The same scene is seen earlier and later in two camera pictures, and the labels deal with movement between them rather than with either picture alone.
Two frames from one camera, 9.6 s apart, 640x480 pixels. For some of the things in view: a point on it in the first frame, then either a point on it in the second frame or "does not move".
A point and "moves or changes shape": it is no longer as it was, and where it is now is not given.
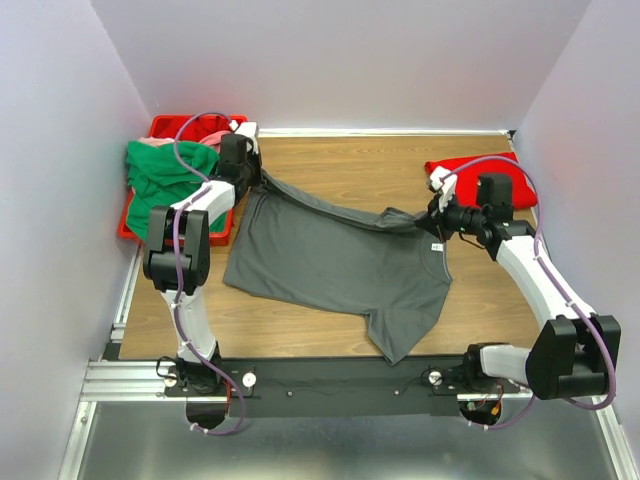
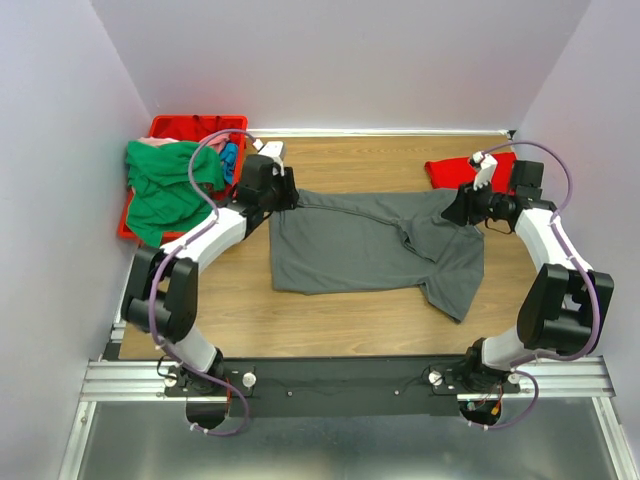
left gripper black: [256, 179] to [289, 194]
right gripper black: [434, 221] to [464, 206]
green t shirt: [158, 179] does not move
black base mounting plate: [355, 387] does not move
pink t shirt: [214, 140] does not move
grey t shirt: [383, 264] moves or changes shape
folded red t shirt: [467, 171] does not move
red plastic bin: [193, 128] does not move
